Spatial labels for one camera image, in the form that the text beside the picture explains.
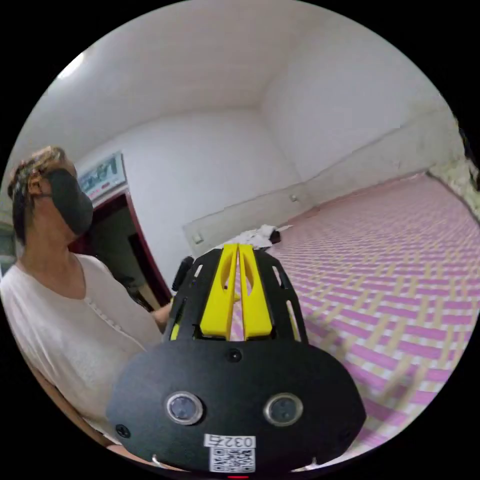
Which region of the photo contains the person's left hand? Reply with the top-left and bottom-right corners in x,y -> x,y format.
152,299 -> 174,334

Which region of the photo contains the bed with pink woven mat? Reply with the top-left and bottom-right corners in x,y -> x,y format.
215,173 -> 480,457

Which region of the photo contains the person's body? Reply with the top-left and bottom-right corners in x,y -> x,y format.
0,146 -> 174,449

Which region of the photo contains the dark red door frame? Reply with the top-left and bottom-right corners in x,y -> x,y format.
67,190 -> 174,312

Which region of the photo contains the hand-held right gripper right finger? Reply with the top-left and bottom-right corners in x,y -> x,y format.
238,243 -> 274,341

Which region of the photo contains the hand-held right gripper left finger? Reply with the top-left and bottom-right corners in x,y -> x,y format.
199,243 -> 240,341

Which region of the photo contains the white short-sleeve shirt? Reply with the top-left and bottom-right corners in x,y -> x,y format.
230,224 -> 294,249

